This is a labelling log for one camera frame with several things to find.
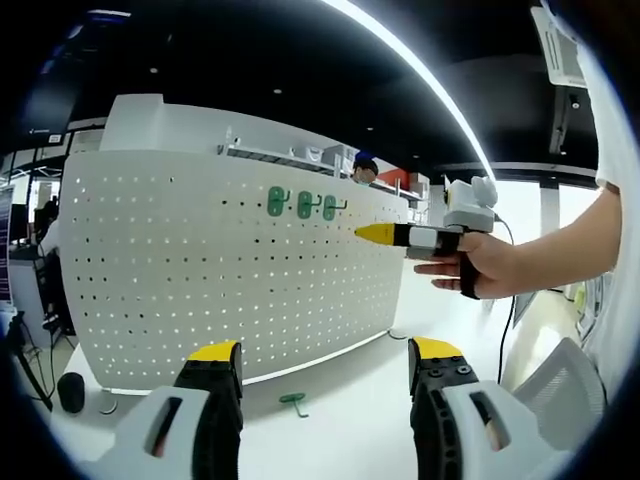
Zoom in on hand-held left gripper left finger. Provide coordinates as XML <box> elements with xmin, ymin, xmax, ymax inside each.
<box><xmin>94</xmin><ymin>339</ymin><xmax>245</xmax><ymax>480</ymax></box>

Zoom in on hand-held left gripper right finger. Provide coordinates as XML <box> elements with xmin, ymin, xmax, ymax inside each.
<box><xmin>407</xmin><ymin>336</ymin><xmax>574</xmax><ymax>480</ymax></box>

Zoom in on green hook assembly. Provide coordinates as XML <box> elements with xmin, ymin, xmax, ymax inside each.
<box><xmin>278</xmin><ymin>393</ymin><xmax>310</xmax><ymax>419</ymax></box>
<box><xmin>266</xmin><ymin>185</ymin><xmax>292</xmax><ymax>219</ymax></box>
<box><xmin>322</xmin><ymin>193</ymin><xmax>350</xmax><ymax>223</ymax></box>
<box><xmin>296</xmin><ymin>189</ymin><xmax>321</xmax><ymax>220</ymax></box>

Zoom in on white perforated mounting plate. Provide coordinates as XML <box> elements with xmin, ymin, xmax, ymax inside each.
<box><xmin>60</xmin><ymin>149</ymin><xmax>409</xmax><ymax>396</ymax></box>

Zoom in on person's right hand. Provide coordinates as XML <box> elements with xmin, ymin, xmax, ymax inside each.
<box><xmin>413</xmin><ymin>230</ymin><xmax>522</xmax><ymax>301</ymax></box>

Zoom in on grey mesh chair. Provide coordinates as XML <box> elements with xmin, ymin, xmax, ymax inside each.
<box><xmin>513</xmin><ymin>335</ymin><xmax>609</xmax><ymax>439</ymax></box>

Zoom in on black round speaker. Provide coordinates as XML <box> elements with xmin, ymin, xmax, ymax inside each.
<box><xmin>56</xmin><ymin>371</ymin><xmax>88</xmax><ymax>416</ymax></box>

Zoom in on long ceiling light strip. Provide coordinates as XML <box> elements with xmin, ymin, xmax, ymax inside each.
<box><xmin>319</xmin><ymin>0</ymin><xmax>497</xmax><ymax>182</ymax></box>

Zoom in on ceiling air conditioner unit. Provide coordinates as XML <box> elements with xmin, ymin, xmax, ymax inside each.
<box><xmin>530</xmin><ymin>4</ymin><xmax>590</xmax><ymax>89</ymax></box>

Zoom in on black tripod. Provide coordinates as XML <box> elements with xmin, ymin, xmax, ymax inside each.
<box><xmin>8</xmin><ymin>308</ymin><xmax>55</xmax><ymax>414</ymax></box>

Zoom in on large black screen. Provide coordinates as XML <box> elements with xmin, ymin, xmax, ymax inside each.
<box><xmin>22</xmin><ymin>74</ymin><xmax>81</xmax><ymax>139</ymax></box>

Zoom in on red blue wall banner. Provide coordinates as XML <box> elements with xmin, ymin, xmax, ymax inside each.
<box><xmin>375</xmin><ymin>167</ymin><xmax>412</xmax><ymax>190</ymax></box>

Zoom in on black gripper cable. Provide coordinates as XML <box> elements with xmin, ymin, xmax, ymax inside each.
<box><xmin>492</xmin><ymin>212</ymin><xmax>519</xmax><ymax>389</ymax></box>

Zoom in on black ceiling bracket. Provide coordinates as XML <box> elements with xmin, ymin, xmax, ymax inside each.
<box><xmin>548</xmin><ymin>84</ymin><xmax>585</xmax><ymax>155</ymax></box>

